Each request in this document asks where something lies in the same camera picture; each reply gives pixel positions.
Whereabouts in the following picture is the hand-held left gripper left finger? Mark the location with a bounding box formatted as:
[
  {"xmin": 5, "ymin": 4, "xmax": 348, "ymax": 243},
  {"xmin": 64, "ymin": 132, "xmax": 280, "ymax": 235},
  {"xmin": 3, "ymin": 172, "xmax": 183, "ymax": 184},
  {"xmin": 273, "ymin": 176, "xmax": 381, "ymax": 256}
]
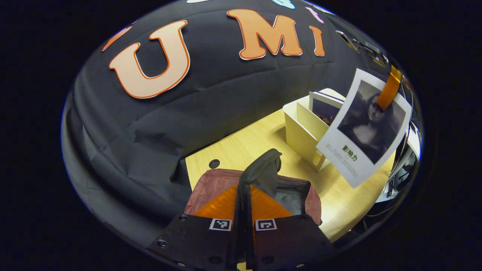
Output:
[{"xmin": 147, "ymin": 184, "xmax": 241, "ymax": 271}]

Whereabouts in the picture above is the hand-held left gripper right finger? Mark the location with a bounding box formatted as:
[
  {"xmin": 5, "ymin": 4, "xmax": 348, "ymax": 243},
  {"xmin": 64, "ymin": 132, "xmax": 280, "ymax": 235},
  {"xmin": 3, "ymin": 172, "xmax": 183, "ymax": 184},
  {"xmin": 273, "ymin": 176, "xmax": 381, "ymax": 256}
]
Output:
[{"xmin": 247, "ymin": 184, "xmax": 337, "ymax": 271}]

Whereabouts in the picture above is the portrait cover book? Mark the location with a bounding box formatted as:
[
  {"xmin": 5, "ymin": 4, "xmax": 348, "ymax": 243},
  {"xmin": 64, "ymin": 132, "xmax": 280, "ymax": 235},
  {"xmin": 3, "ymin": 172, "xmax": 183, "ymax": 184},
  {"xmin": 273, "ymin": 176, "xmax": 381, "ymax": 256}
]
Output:
[{"xmin": 316, "ymin": 68, "xmax": 413, "ymax": 189}]

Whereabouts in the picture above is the dark red schoolbag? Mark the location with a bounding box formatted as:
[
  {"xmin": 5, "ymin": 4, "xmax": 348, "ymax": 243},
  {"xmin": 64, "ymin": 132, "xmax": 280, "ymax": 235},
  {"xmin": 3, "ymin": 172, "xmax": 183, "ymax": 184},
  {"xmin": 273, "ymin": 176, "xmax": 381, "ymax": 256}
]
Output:
[{"xmin": 184, "ymin": 148, "xmax": 322, "ymax": 226}]

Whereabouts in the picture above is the blue cover book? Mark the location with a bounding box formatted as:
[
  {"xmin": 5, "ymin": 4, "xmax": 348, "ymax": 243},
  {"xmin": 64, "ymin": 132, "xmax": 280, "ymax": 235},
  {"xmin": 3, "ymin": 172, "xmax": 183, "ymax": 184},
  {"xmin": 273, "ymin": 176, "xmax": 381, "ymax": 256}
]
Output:
[{"xmin": 309, "ymin": 90, "xmax": 344, "ymax": 126}]

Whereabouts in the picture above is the white bookshelf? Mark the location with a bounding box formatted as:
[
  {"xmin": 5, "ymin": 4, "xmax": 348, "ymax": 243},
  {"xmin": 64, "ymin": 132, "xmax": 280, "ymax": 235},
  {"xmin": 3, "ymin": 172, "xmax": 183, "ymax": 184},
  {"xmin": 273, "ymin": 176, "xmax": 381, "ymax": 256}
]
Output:
[{"xmin": 282, "ymin": 88, "xmax": 347, "ymax": 172}]

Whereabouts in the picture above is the white electronic device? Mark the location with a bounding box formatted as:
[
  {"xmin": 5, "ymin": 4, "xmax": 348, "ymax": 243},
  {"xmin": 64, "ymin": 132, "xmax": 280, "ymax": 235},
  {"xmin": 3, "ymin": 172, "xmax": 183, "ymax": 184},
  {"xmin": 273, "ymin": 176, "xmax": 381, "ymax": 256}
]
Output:
[{"xmin": 405, "ymin": 126, "xmax": 421, "ymax": 160}]

